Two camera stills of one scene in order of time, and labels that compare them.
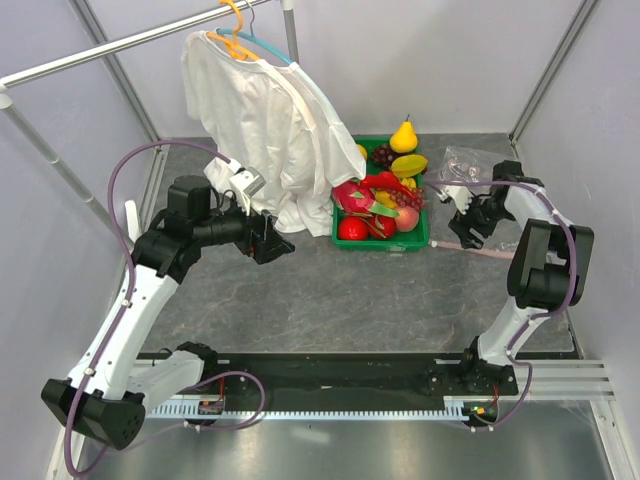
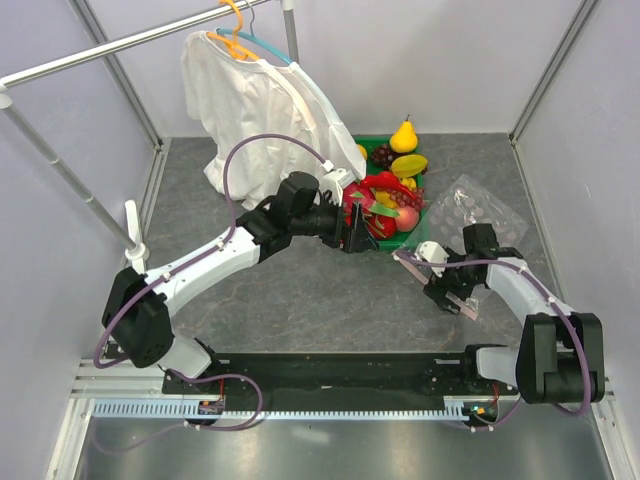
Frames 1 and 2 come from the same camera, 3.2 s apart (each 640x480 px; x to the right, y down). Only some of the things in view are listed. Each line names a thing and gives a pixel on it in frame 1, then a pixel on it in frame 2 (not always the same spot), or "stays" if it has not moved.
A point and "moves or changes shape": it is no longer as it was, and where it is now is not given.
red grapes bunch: x=400 y=198 stays
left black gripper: x=260 y=240 -> x=356 y=237
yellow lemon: x=363 y=151 stays
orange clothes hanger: x=238 y=51 stays
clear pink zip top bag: x=471 y=168 moves or changes shape
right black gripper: x=461 y=225 -> x=436 y=288
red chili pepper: x=384 y=180 stays
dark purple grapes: x=383 y=156 stays
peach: x=407 y=220 stays
